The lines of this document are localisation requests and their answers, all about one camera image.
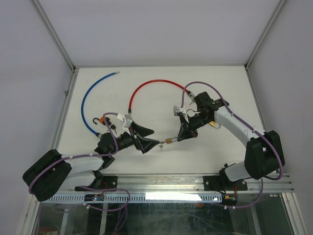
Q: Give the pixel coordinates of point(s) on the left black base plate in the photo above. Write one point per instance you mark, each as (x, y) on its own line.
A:
(107, 183)

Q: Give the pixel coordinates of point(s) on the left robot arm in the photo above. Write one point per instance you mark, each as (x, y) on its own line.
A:
(54, 171)

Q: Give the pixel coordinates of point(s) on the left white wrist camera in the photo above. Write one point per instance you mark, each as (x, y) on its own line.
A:
(126, 121)

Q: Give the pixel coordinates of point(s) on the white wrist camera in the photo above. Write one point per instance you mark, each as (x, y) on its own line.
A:
(180, 112)
(126, 121)

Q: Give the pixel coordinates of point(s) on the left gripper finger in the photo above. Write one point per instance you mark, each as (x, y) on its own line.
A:
(143, 131)
(145, 144)

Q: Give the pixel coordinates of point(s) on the small brass padlock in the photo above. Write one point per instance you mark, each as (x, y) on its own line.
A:
(170, 140)

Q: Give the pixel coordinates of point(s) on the white slotted cable duct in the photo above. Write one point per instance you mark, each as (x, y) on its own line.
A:
(149, 197)

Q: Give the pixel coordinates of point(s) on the red cable lock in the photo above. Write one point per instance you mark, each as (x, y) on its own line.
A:
(153, 98)

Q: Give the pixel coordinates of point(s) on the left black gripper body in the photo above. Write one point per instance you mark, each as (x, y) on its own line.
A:
(125, 140)

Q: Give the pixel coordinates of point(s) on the blue cable lock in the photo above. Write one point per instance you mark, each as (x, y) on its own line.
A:
(87, 100)

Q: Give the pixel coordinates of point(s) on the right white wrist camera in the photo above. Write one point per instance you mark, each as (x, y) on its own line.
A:
(180, 112)

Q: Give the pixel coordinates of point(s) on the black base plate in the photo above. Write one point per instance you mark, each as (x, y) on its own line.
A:
(222, 184)
(107, 183)

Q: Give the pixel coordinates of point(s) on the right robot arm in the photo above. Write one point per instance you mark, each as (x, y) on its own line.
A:
(264, 153)

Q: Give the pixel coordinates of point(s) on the aluminium mounting rail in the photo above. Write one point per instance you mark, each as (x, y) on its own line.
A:
(174, 182)

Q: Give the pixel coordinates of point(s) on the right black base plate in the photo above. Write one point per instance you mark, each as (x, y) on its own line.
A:
(222, 184)

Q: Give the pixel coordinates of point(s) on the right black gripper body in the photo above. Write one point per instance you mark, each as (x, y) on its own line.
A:
(197, 120)

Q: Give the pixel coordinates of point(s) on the black head keys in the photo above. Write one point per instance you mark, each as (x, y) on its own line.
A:
(111, 127)

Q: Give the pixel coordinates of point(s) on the orange black padlock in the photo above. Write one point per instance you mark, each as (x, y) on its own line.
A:
(102, 120)

